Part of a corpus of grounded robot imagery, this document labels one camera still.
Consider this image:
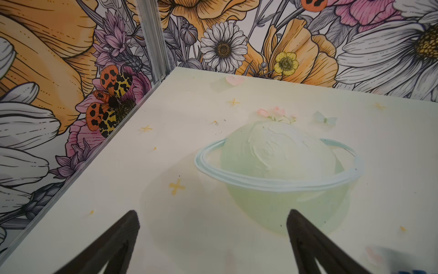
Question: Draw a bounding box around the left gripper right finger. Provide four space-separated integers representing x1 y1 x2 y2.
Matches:
286 210 369 274

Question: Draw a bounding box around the aluminium corner post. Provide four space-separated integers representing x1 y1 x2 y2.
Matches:
136 0 172 83

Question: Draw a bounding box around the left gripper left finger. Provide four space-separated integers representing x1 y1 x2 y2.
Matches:
57 210 140 274

